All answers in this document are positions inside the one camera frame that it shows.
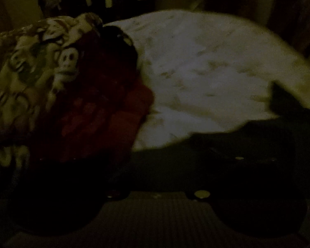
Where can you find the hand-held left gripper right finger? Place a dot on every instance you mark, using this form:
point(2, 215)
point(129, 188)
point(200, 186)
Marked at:
point(248, 160)

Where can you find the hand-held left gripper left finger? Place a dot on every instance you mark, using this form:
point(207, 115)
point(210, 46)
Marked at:
point(75, 169)

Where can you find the red cloth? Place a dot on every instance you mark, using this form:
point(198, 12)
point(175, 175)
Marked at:
point(98, 113)

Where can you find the white patterned bedsheet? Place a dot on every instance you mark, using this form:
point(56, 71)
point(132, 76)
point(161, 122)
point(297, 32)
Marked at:
point(209, 69)

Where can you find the printed blanket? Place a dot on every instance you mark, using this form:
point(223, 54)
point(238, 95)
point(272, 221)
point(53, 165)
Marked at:
point(28, 77)

